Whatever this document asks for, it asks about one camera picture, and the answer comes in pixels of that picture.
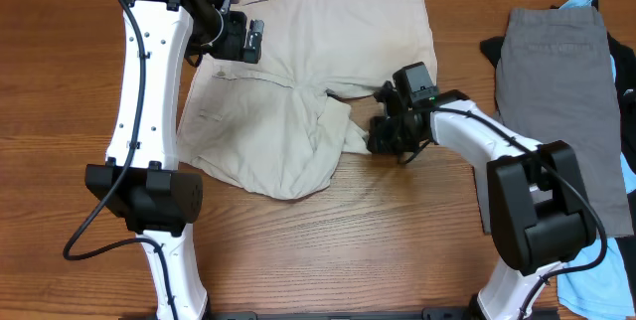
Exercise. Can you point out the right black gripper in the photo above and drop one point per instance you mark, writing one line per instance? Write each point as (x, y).
(379, 142)

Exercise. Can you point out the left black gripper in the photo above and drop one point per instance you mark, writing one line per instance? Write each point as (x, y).
(234, 48)

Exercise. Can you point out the beige shorts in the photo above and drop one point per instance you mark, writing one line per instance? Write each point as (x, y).
(279, 127)

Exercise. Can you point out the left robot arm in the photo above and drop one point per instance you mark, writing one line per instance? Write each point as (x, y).
(140, 180)

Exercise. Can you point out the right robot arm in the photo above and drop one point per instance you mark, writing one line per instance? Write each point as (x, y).
(539, 215)

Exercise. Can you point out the grey shorts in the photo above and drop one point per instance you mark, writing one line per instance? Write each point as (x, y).
(554, 82)

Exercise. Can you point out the light blue garment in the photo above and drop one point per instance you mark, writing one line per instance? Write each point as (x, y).
(608, 290)

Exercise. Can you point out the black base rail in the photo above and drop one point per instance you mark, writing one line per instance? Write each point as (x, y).
(338, 316)

